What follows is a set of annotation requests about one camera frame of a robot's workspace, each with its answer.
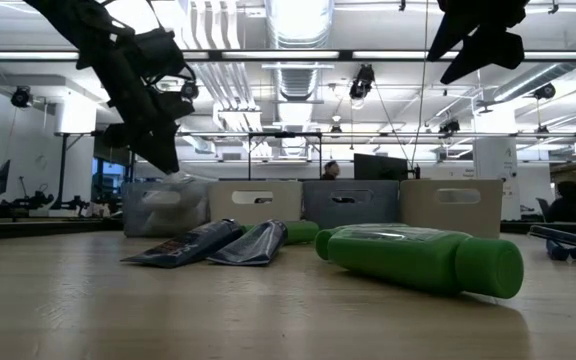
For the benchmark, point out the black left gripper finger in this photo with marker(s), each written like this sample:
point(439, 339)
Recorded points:
point(118, 136)
point(160, 147)

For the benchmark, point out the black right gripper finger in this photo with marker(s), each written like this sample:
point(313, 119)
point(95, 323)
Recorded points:
point(463, 35)
point(503, 50)

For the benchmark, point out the white packet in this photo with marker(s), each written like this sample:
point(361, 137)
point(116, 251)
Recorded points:
point(180, 178)

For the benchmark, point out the dark blue toothpaste tube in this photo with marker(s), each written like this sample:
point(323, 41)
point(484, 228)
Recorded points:
point(258, 245)
point(188, 245)

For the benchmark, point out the green travel bottle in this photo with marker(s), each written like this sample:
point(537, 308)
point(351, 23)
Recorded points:
point(322, 245)
point(408, 260)
point(300, 232)

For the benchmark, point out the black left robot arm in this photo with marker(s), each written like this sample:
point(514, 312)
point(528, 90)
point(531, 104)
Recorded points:
point(68, 20)

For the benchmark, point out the black background robot arm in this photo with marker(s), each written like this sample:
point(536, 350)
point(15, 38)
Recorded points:
point(28, 202)

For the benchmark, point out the black ceiling spot lamp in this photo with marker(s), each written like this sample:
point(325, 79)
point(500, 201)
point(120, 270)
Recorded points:
point(449, 126)
point(363, 80)
point(335, 129)
point(20, 96)
point(545, 91)
point(189, 90)

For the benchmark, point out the translucent smoky plastic bin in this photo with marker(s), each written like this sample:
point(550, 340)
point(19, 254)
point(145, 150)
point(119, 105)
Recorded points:
point(133, 220)

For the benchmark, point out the white pillar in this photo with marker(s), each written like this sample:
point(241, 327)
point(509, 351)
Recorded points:
point(493, 160)

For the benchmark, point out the black monitor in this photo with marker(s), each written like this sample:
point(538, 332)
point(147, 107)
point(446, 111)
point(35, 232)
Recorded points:
point(3, 177)
point(378, 167)

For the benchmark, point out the white plastic bin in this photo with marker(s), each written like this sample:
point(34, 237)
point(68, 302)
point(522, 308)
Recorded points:
point(288, 200)

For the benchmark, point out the light grey plastic bin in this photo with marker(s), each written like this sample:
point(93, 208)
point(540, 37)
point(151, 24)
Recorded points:
point(483, 210)

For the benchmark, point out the person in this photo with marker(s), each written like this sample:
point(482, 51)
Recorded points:
point(330, 171)
point(565, 205)

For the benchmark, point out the dark grey plastic bin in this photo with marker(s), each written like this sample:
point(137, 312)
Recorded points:
point(318, 205)

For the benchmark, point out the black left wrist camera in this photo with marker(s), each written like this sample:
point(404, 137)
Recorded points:
point(160, 52)

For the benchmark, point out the black background workstation frame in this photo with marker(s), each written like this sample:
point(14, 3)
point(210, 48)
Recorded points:
point(283, 134)
point(63, 170)

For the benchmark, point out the silver ceiling air duct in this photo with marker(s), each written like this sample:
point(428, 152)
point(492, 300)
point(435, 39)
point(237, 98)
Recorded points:
point(298, 80)

